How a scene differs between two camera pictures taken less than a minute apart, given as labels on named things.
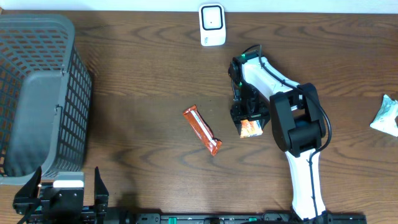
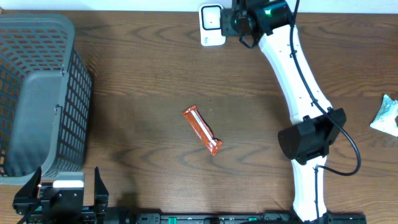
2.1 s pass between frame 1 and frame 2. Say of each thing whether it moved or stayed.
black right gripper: moved
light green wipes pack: stayed
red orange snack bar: stayed
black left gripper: stayed
